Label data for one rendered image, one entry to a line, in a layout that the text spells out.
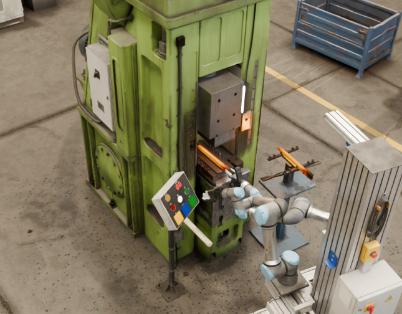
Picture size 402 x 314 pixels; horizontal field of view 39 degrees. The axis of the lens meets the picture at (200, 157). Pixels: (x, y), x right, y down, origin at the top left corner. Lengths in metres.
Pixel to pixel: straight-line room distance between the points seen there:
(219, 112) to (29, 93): 3.78
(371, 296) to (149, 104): 2.11
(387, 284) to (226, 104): 1.64
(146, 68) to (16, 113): 3.17
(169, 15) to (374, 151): 1.48
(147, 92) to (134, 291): 1.71
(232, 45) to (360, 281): 1.82
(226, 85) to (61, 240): 2.27
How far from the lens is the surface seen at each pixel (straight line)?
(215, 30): 4.01
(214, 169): 4.58
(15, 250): 5.49
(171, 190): 4.11
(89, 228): 5.54
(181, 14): 3.71
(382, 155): 3.25
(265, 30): 4.34
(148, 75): 4.30
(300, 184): 4.99
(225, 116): 4.24
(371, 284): 3.65
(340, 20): 7.89
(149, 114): 4.48
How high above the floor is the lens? 3.96
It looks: 39 degrees down
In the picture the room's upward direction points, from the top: 2 degrees clockwise
